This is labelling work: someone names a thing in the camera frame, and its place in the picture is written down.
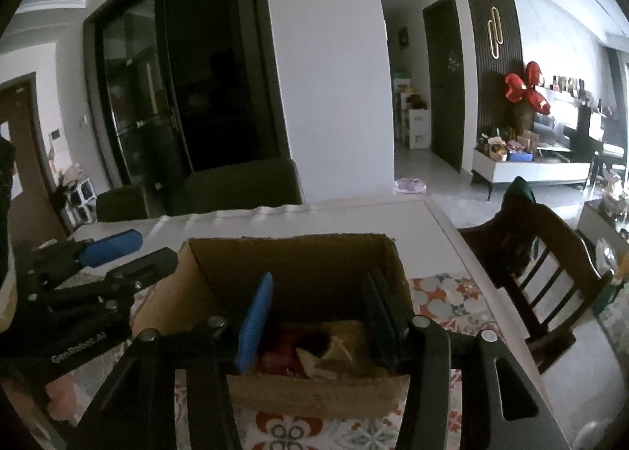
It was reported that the red bow balloon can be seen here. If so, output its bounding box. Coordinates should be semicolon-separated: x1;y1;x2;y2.
505;61;554;115

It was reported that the patterned table mat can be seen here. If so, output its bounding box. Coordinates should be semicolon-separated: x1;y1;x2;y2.
64;270;498;450

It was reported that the dark glass sliding door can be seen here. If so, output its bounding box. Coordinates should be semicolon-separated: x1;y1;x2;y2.
83;0;292;191

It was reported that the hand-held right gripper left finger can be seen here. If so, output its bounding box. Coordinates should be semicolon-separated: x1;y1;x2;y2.
83;272;276;450

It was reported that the dark slatted wall panel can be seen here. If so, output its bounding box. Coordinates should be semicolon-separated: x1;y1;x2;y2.
461;0;525;147

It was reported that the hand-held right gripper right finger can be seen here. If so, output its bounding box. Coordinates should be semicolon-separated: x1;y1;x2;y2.
361;269;566;450

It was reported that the gold wall ornament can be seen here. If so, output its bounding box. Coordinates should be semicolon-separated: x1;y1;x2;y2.
486;7;504;61

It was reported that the dark green chair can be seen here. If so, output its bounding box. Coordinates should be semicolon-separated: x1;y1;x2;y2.
184;157;304;216
96;184;149;223

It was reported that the dark wooden chair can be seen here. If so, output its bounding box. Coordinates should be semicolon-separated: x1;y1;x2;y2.
457;189;616;375

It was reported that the white toy shelf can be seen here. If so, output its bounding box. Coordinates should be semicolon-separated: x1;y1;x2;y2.
397;81;429;151

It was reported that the red snack packet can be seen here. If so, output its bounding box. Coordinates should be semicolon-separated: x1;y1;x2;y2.
259;329;302;376

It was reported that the white low cabinet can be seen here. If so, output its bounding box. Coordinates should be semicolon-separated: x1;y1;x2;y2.
471;145;606;201

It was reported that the person's left hand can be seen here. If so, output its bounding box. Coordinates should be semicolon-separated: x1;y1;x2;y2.
43;374;83;415

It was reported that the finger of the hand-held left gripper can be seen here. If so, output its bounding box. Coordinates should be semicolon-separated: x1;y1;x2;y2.
28;247;178;314
30;229;144;284

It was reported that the green cloth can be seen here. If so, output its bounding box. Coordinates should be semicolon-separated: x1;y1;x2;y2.
506;176;542;259

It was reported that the dark room door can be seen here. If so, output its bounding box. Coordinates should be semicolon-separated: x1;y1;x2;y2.
423;0;466;174

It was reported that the brown cardboard box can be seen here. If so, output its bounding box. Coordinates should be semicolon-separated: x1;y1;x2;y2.
130;232;417;420

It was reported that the brown wooden door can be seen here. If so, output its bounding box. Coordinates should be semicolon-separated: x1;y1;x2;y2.
0;72;68;254

